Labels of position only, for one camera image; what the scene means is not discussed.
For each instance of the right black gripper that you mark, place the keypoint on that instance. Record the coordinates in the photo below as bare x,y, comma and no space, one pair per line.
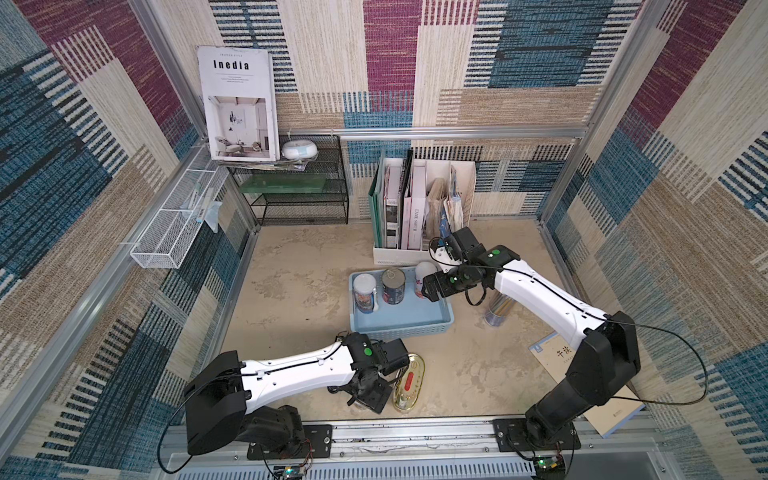
432,286

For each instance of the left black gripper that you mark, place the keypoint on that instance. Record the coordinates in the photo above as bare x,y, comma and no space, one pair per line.
379,401

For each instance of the gold oval sardine tin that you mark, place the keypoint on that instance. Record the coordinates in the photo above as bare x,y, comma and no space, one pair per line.
409,384

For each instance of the white lid can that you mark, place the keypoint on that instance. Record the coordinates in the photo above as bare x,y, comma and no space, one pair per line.
422,270
365,293

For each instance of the light blue plastic basket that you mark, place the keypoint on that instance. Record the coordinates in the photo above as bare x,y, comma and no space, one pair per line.
413,316

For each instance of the blue lid clear canister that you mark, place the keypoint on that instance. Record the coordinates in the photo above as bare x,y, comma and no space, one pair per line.
498,309

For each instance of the silver top dark can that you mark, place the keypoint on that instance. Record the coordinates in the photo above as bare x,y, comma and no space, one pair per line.
393,284

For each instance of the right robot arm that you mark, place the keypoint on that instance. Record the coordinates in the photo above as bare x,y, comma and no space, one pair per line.
604,346

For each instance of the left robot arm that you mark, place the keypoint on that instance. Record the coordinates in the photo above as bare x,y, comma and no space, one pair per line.
231,400

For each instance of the pink book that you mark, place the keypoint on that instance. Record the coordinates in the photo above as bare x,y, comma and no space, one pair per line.
414,207

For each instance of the white file organizer box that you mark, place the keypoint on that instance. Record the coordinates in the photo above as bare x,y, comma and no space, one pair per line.
450,198

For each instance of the green folder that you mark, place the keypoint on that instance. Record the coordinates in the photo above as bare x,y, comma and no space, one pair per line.
375,199

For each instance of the white round device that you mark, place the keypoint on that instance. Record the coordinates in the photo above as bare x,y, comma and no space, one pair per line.
300,149

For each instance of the green tray on shelf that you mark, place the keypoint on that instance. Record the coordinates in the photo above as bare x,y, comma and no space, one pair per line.
283,184

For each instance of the Inedia white magazine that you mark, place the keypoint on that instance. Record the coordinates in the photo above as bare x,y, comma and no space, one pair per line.
239,100

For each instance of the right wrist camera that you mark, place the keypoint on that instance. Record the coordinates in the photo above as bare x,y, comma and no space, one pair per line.
443,259

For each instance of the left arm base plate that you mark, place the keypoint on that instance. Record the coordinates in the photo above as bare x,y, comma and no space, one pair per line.
314,442

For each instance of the black wire shelf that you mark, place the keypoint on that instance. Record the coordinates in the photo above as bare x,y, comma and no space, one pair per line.
331,206

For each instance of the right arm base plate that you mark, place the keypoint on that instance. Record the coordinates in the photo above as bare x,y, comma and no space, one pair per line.
518,434

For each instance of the white wire wall basket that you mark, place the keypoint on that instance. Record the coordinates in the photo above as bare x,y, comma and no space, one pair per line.
173,225

